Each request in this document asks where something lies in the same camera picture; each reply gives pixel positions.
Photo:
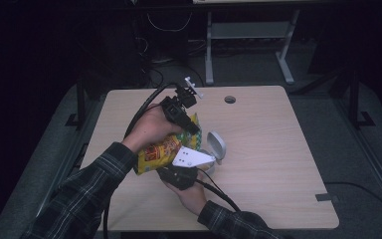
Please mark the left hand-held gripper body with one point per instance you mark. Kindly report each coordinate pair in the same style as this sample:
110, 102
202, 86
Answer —
174, 109

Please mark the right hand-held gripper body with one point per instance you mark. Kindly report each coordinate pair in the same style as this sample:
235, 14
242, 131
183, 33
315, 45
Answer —
189, 157

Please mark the clear container with white lid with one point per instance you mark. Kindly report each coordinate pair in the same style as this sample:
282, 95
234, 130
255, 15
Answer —
216, 142

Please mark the yellow spout pouch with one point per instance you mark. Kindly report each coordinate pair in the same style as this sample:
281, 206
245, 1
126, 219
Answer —
157, 154

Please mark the person's left hand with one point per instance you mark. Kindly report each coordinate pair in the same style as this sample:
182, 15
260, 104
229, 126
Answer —
149, 127

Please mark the person's right hand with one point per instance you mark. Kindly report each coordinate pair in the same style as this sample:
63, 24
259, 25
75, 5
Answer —
192, 197

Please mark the black metal stand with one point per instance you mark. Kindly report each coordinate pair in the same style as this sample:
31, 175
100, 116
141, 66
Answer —
354, 99
80, 106

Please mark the grey tape strip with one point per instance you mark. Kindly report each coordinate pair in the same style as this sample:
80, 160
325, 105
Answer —
326, 197

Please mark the grey metal desk frame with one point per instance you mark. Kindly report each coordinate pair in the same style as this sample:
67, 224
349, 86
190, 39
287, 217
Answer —
248, 30

